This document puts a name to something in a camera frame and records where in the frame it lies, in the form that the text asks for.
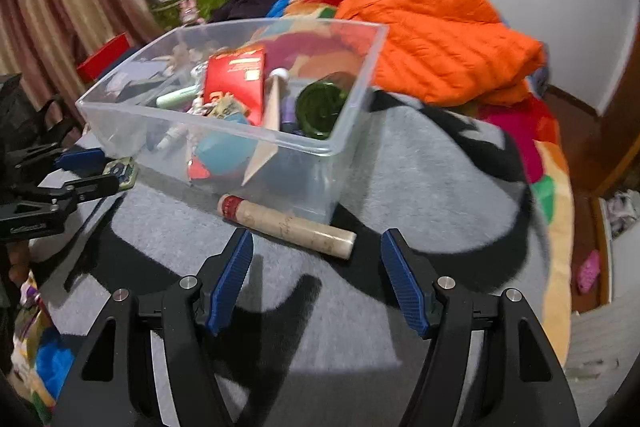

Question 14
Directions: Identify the red snack packet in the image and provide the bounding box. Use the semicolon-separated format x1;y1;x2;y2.
186;44;266;181

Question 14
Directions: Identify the pale green tube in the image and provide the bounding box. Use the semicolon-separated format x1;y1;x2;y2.
155;84;200;110

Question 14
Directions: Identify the pink slipper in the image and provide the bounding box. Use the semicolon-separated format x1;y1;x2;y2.
576;249;601;295

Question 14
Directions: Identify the dark purple bottle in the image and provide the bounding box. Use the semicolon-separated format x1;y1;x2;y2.
280;95;300;134

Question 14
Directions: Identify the wooden block stamp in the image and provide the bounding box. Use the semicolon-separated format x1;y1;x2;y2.
207;93;250;119

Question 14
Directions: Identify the colourful patchwork blanket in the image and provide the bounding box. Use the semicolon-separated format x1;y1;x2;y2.
268;0;575;361

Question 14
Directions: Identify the beige cylinder with red band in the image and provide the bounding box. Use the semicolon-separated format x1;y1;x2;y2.
217;194;357;260

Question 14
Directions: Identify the red box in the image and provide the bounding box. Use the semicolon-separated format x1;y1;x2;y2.
76;32;132;86

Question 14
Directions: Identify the white cream tube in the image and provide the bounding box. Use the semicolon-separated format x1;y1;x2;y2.
155;124;189;152

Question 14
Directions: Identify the green pump bottle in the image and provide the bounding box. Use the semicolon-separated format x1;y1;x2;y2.
295;72;356;140

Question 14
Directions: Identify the green storage basket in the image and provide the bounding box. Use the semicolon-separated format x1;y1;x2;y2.
148;0;229;30

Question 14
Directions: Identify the green flower tin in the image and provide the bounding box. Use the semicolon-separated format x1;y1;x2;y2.
103;157;139;191

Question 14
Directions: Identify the dark purple clothing pile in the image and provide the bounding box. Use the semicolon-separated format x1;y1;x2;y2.
208;0;279;23

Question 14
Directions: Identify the pink bunny doll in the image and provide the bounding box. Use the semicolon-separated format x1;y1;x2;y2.
179;0;202;26

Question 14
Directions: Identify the blue tape roll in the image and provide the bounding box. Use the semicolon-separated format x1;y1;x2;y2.
194;131;257;176

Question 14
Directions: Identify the beige tube with white cap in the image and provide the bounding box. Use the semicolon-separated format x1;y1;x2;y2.
242;67;288;186

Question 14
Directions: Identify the orange puffer jacket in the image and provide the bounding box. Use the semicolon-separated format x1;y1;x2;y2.
335;0;546;107

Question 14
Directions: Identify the clear plastic bin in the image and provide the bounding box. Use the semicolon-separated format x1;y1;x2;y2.
77;17;387;222

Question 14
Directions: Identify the grey and black blanket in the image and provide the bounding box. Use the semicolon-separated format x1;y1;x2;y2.
30;92;550;426

